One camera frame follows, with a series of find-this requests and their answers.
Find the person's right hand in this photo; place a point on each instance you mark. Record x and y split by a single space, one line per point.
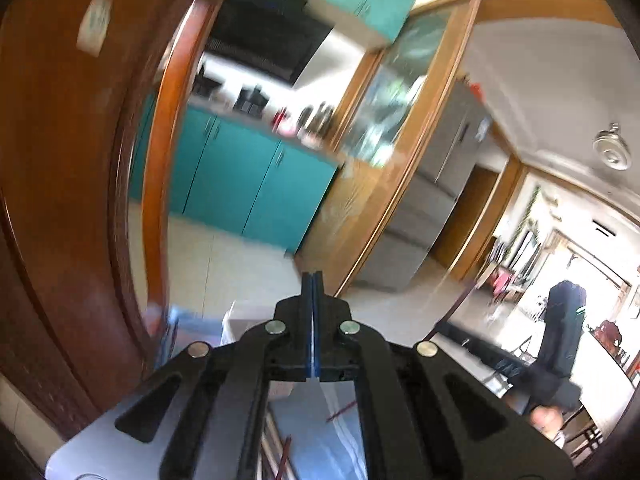
549 420

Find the blue striped table cloth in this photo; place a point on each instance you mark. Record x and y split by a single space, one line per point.
299 410

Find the black range hood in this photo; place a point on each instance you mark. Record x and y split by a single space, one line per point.
276 37

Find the teal lower kitchen cabinets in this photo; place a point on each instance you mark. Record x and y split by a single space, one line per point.
233 173

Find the glass sliding door wooden frame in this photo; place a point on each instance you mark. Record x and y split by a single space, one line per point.
382 127

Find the wooden interior door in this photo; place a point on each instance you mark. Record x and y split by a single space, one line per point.
463 217

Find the silver refrigerator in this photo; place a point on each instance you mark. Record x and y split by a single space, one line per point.
460 141

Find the maroon chopstick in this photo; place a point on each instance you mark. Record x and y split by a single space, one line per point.
341 411

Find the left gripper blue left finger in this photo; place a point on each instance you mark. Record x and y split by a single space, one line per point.
202 414

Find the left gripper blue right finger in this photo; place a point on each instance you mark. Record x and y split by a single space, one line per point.
422 415

